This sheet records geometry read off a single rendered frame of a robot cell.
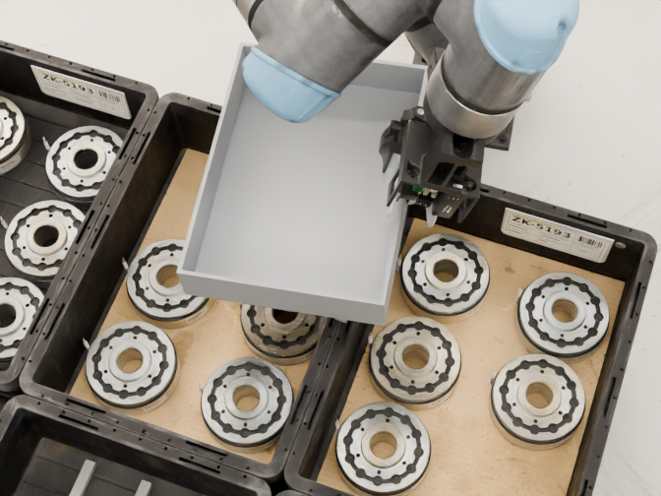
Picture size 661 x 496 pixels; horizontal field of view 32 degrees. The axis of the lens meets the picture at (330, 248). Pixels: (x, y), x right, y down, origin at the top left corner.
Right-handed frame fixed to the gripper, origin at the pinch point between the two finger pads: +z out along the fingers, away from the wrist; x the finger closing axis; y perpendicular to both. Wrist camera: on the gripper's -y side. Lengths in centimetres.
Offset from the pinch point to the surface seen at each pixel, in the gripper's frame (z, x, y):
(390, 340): 21.3, 5.0, 7.6
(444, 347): 19.8, 10.9, 7.8
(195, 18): 45, -25, -46
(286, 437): 16.5, -5.6, 22.4
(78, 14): 49, -42, -44
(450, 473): 22.0, 13.6, 21.3
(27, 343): 23.5, -34.0, 15.7
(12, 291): 31.5, -37.9, 7.3
